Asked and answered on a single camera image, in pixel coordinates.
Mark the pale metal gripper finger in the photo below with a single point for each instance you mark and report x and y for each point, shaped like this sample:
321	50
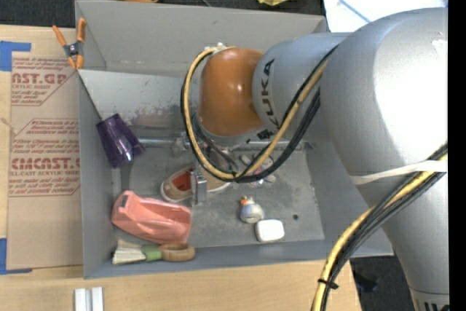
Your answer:
181	145
198	188

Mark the beige and orange toy shoe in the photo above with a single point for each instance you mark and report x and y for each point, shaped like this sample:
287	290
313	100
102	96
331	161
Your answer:
178	185

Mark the grey metal bin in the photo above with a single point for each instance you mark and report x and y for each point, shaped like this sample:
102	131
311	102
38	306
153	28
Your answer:
218	226

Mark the small silver and orange toy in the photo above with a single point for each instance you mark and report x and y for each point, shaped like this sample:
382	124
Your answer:
250	212

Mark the purple plastic cup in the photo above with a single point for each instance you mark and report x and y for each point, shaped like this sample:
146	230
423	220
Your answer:
117	142

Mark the white rounded block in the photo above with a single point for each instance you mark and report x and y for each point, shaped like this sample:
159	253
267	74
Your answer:
270	230

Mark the brown cardboard board, red print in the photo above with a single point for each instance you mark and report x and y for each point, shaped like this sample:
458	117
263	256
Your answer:
43	222

